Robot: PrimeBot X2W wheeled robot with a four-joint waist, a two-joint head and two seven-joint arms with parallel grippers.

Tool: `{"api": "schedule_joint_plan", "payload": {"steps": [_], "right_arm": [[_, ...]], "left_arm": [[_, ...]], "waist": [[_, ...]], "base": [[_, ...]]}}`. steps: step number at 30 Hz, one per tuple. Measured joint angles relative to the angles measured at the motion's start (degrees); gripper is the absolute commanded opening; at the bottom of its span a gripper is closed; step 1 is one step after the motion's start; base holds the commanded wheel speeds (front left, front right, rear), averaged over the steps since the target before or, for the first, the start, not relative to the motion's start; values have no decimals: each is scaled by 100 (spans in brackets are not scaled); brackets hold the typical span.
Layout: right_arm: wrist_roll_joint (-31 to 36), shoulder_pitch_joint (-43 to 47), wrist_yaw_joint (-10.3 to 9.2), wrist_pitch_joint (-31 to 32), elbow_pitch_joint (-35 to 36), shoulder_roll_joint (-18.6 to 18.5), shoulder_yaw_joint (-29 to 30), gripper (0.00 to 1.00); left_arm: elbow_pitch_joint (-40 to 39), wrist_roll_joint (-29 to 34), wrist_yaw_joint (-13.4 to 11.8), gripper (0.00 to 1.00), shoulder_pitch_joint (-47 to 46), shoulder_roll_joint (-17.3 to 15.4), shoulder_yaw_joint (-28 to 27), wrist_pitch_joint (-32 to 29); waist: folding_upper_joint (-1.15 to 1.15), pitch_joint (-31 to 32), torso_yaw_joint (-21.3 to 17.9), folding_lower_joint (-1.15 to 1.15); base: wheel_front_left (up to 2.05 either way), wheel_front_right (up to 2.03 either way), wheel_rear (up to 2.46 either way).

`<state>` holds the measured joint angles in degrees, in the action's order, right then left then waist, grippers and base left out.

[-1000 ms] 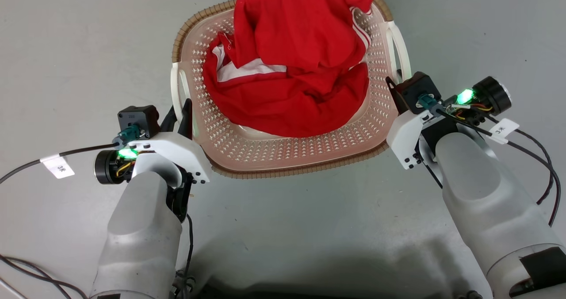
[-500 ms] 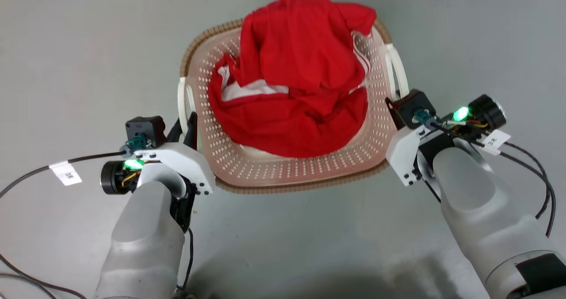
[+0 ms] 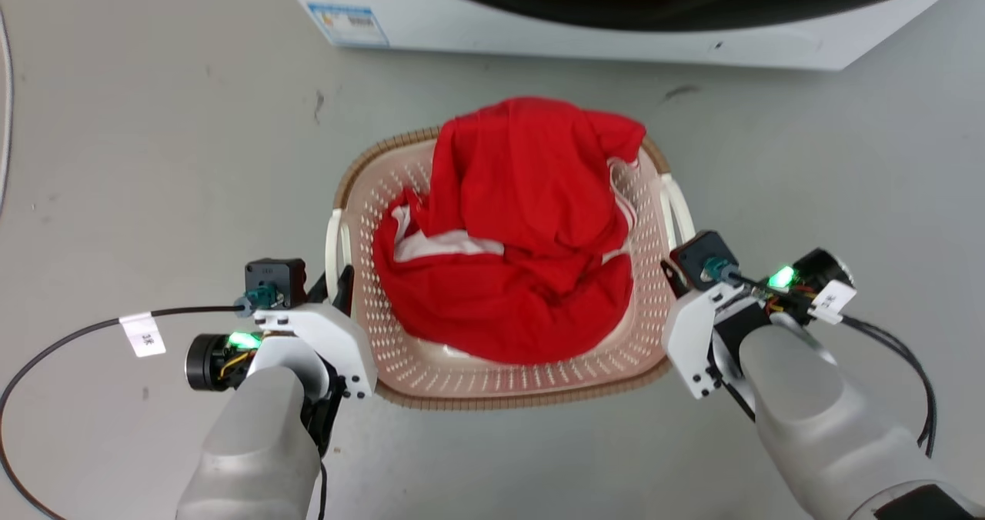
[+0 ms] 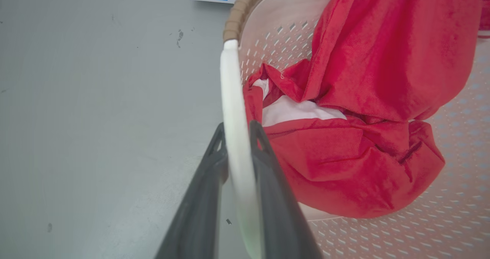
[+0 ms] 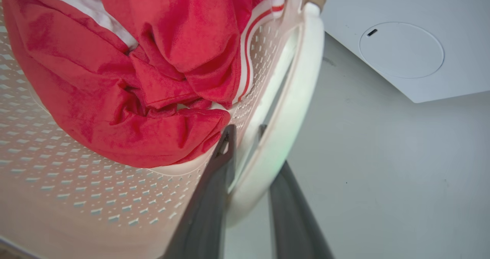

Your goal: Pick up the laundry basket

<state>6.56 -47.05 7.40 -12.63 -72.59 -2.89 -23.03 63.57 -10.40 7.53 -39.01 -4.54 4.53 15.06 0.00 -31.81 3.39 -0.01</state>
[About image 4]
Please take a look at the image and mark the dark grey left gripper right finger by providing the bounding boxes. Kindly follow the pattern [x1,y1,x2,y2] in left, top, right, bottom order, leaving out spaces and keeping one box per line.
[249,120,324,259]

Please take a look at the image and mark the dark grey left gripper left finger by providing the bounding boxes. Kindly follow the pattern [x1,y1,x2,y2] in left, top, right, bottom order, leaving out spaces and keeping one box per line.
[154,122,229,259]

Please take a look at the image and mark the white perforated plastic laundry basket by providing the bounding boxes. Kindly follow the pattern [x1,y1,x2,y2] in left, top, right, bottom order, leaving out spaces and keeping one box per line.
[220,0,490,259]

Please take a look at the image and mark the red fabric garment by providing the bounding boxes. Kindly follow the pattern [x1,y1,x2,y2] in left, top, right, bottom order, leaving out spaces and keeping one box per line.
[243,0,490,219]

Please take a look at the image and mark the white cloth garment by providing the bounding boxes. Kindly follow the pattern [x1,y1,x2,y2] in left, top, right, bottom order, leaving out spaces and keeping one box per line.
[253,79,347,127]

